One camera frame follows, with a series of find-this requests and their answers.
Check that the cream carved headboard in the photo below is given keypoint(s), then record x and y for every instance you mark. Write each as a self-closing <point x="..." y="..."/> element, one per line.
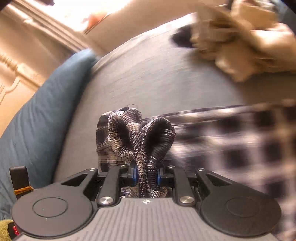
<point x="33" y="45"/>

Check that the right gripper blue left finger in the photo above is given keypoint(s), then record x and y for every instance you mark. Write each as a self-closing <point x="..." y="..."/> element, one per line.
<point x="112" y="181"/>

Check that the blue pillow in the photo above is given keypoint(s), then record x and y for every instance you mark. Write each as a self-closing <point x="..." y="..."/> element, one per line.
<point x="34" y="138"/>

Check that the dark plaid shirt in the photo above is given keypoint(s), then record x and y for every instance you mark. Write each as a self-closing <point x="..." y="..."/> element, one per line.
<point x="250" y="144"/>

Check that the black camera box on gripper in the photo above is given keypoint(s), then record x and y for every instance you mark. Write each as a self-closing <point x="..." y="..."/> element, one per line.
<point x="20" y="181"/>

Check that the beige trousers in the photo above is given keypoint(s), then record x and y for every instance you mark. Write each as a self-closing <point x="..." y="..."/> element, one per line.
<point x="245" y="40"/>

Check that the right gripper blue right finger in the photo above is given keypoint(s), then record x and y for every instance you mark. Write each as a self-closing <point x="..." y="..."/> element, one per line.
<point x="177" y="179"/>

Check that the orange object on windowsill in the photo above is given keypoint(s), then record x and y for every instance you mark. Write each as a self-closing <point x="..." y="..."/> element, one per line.
<point x="93" y="19"/>

